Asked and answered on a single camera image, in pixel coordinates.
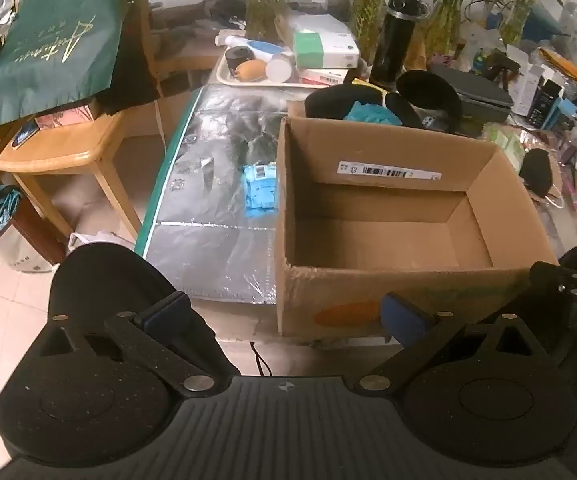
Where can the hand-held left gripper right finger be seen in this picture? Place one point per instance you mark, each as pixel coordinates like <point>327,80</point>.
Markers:
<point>402,317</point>

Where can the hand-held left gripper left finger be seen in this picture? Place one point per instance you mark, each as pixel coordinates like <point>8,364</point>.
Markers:
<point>171,316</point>

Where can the cardboard box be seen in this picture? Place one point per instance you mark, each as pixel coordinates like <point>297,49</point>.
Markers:
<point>328,290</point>

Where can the blue plastic packet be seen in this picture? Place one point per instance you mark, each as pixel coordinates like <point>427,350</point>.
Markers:
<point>261,195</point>

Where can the teal mesh bath pouf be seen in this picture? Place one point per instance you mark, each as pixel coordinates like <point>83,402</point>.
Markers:
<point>368,114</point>

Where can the black face mask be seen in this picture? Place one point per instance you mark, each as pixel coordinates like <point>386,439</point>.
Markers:
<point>536,172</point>

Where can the white plastic bag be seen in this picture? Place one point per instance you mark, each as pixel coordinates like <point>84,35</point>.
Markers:
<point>98,240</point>

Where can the bag of green sachets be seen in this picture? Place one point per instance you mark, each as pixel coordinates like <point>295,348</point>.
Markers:
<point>503,147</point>

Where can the black carton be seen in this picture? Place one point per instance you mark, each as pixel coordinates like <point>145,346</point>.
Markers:
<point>543,105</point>

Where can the white shopping bag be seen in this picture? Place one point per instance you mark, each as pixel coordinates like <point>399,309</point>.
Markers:
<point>13,255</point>

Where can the white carton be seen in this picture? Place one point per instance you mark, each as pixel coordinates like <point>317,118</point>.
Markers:
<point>523,90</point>

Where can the silver foil table mat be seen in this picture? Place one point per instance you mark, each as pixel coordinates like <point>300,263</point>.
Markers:
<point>208,135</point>

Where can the orange plastic bag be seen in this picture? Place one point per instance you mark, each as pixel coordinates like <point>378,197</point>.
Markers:
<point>563,62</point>

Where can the wooden chair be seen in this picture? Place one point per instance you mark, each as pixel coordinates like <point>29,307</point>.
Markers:
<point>68,145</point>

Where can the grey zip case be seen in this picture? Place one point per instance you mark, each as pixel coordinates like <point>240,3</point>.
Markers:
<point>473,90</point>

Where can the black mini tripod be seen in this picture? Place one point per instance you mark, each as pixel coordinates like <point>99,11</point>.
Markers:
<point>502,67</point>

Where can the teal patterned pouch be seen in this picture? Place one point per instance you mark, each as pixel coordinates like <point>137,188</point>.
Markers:
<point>482,60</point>

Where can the pink patterned box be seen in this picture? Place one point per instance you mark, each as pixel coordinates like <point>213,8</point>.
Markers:
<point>66,115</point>

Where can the blue card packet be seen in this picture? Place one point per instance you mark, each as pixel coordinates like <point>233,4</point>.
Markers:
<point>24,135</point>

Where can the white tray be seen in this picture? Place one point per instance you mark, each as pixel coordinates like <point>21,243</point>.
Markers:
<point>227,78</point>

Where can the wooden low table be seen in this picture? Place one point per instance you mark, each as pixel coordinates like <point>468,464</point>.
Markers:
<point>193,62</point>

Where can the red white flat box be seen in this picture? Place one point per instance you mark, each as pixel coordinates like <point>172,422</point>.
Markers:
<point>321,76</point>

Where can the brown egg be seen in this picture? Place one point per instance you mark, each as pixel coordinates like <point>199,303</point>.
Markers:
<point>252,70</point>

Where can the brown paper bag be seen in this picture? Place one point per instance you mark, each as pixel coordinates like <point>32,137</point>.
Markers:
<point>417,52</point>

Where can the black round jar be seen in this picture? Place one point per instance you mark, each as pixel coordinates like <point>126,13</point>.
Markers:
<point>238,57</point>

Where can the black thermos bottle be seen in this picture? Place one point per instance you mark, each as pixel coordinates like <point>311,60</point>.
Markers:
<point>391,50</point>

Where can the white round container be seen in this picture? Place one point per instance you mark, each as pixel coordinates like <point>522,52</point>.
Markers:
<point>279,69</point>

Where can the green white tissue box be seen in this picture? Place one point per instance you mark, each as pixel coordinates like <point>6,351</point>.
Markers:
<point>328,50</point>

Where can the white blue lotion tube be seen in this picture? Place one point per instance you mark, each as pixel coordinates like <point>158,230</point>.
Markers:
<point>263,46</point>

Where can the green tote bag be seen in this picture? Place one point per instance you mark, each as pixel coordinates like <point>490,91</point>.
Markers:
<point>58,35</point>

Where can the white tissue pack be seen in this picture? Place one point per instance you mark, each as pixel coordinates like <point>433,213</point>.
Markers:
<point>318,22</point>

